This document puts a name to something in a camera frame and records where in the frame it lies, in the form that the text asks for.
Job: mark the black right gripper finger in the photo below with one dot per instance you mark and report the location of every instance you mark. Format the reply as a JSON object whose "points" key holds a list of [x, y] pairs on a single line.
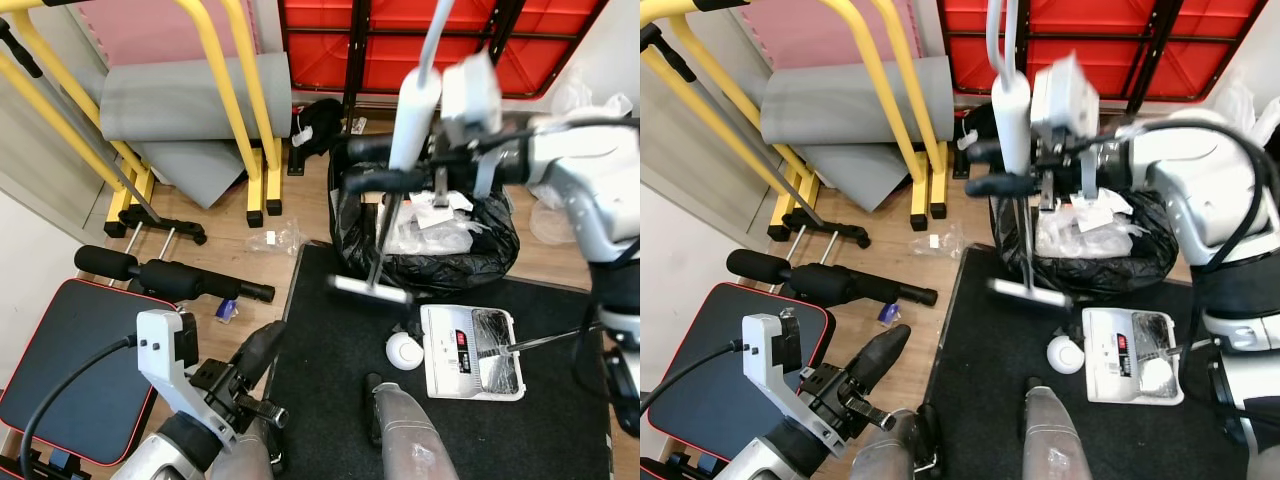
{"points": [[368, 148], [995, 186], [980, 153], [375, 182]]}

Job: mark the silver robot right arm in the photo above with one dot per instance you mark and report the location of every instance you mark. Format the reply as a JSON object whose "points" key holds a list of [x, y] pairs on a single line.
{"points": [[585, 170], [1190, 170]]}

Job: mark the black floor mat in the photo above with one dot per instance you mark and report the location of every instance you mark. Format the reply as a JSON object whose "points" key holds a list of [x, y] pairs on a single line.
{"points": [[330, 400], [985, 400]]}

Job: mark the black cloth bundle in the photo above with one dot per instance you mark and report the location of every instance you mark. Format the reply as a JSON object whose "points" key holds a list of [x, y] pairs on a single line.
{"points": [[325, 120], [975, 125]]}

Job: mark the small blue packet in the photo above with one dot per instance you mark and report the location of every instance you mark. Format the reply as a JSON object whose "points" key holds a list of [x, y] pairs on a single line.
{"points": [[890, 314], [226, 311]]}

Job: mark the silver robot left leg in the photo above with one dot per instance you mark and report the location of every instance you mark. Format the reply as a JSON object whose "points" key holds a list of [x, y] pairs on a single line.
{"points": [[890, 455], [245, 455]]}

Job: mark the silver robot leg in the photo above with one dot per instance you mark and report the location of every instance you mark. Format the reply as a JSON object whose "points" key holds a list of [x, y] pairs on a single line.
{"points": [[245, 455], [415, 445], [1060, 445], [890, 455]]}

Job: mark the white crumpled plastic trash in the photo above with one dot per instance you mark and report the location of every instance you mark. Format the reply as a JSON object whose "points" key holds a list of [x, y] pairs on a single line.
{"points": [[430, 235], [1085, 235]]}

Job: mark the clear bag with white label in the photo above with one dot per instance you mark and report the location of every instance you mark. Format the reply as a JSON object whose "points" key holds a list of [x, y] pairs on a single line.
{"points": [[935, 242], [270, 240]]}

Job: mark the black foam leg roller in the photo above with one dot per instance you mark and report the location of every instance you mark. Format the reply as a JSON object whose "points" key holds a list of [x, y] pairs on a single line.
{"points": [[160, 278], [820, 282]]}

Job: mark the black trash bag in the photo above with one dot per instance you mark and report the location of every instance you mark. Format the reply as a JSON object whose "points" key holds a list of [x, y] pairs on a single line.
{"points": [[470, 265], [1130, 268]]}

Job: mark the red folding table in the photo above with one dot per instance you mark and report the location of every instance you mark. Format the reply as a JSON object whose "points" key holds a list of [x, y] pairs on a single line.
{"points": [[1080, 25], [320, 55]]}

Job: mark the clear plastic cup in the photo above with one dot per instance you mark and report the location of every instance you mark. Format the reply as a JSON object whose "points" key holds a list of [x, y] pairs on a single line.
{"points": [[555, 225]]}

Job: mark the small black red-trimmed bench pad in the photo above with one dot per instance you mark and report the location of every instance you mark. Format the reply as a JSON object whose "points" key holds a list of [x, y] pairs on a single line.
{"points": [[70, 380], [715, 420]]}

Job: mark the crumpled clear plastic bag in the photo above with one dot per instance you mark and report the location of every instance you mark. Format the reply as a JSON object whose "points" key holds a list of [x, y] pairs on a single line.
{"points": [[590, 100], [1250, 105]]}

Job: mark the grey rolled mat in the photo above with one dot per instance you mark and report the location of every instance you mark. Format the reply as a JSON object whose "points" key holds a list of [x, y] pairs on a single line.
{"points": [[840, 105], [180, 100]]}

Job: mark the silver robot right leg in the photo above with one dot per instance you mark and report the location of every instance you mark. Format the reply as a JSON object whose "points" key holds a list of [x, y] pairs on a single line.
{"points": [[1060, 445], [415, 445]]}

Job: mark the pink mat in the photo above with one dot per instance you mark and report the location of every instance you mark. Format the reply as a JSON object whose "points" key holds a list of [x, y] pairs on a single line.
{"points": [[150, 30], [810, 30]]}

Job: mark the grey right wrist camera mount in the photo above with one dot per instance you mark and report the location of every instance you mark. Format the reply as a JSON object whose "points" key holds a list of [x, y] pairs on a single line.
{"points": [[1065, 100], [470, 95]]}

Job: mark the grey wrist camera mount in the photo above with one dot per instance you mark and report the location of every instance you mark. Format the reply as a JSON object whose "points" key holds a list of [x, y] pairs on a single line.
{"points": [[470, 95], [765, 355], [1065, 100], [160, 350]]}

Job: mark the yellow tubular rack frame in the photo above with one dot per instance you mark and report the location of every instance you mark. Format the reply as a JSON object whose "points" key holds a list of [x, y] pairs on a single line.
{"points": [[920, 190], [255, 190]]}

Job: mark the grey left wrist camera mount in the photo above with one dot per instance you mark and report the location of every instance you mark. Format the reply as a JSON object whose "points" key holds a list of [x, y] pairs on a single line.
{"points": [[160, 350], [765, 355]]}

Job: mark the black metal bench frame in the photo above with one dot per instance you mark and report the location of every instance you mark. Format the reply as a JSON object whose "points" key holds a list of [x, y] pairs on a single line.
{"points": [[665, 470], [50, 468]]}

